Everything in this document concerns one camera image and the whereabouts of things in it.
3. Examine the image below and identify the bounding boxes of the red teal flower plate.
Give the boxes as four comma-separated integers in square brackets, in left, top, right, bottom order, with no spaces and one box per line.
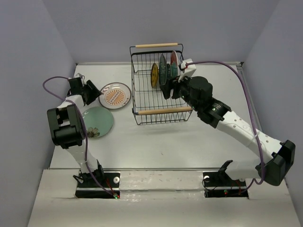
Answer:
[170,51,180,79]

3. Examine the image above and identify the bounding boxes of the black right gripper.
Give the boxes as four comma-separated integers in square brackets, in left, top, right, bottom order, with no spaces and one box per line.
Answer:
[160,71,200,112]

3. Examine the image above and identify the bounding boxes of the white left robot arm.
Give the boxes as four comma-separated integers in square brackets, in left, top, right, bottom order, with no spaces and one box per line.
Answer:
[43,73,105,189]

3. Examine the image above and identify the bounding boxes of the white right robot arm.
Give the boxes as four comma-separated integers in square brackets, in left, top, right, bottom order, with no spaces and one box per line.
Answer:
[159,77,295,186]

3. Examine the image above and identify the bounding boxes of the large dark teal plate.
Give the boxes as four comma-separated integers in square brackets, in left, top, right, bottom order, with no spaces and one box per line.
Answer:
[159,54,167,86]

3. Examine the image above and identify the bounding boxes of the pale green plate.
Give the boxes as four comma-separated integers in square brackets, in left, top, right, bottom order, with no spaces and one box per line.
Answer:
[82,106,114,139]

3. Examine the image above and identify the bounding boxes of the black wire dish rack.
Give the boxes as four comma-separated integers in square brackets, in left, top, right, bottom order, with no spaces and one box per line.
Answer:
[130,43,193,125]

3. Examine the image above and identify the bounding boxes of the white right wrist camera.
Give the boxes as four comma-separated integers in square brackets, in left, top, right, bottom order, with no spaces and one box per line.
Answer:
[178,59,196,82]

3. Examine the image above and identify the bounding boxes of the yellow brown rimmed plate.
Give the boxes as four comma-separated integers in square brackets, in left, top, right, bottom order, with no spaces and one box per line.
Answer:
[151,63,159,88]

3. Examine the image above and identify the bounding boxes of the white plate orange sunburst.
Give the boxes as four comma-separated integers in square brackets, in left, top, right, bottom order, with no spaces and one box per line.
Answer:
[98,82,132,110]

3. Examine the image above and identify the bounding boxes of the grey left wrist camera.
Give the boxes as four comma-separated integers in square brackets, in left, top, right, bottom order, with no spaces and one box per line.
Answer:
[73,73,85,85]

